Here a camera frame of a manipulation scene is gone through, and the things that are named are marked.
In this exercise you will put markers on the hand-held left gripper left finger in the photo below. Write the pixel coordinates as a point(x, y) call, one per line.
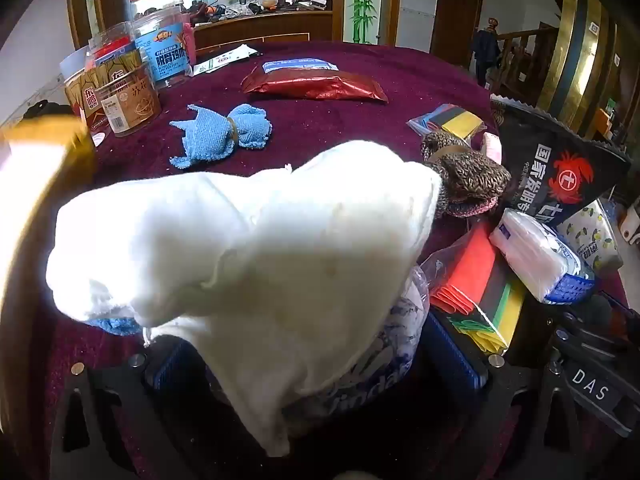
point(170, 372)

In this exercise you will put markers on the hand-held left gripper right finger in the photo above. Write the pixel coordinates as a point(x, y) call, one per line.
point(452, 355)

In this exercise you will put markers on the blue patterned tissue pack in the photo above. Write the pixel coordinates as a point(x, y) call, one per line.
point(395, 320)

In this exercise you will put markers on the small blue cloth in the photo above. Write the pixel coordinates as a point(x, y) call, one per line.
point(115, 325)

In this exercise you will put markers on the packet of coloured sheets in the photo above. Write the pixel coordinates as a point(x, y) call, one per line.
point(460, 122)
point(465, 275)

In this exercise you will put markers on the white and blue tissue pack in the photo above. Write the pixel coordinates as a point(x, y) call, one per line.
point(535, 255)

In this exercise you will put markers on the white cloth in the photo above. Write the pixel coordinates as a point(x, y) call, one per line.
point(250, 240)

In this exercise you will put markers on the brown knitted hat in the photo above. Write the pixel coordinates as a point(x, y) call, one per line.
point(470, 175)

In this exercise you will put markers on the pink packet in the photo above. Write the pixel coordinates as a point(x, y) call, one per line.
point(494, 149)

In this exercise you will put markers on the black snack bag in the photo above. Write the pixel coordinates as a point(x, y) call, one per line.
point(545, 160)

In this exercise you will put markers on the yellow cardboard box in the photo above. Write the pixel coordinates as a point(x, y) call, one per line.
point(65, 135)

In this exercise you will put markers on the maroon velvet tablecloth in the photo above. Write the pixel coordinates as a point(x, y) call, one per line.
point(325, 130)

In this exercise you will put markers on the small brown label jar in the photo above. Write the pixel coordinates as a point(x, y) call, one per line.
point(130, 105)

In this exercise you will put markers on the large brown label jar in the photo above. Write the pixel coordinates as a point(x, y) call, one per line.
point(77, 87)

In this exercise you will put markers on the wooden staircase railing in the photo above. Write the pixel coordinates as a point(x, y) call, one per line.
point(525, 60)

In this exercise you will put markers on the red foil packet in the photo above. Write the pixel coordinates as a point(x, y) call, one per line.
point(310, 85)

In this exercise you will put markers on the white flat packet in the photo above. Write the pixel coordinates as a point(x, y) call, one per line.
point(220, 62)

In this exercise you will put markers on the blue label jar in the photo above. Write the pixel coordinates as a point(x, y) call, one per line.
point(165, 55)

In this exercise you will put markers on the white and blue packet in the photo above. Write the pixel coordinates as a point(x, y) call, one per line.
point(300, 65)

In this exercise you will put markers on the brown label jar red lid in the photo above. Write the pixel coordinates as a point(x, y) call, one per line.
point(107, 50)

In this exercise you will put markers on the brown wooden door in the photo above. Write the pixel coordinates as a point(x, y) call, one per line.
point(457, 20)

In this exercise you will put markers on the golden pillar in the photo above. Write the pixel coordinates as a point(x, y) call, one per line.
point(565, 35)

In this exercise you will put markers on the bamboo painted panel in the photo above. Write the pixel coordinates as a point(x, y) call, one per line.
point(362, 5)

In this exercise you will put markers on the dark coat on post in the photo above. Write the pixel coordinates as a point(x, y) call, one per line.
point(485, 52)

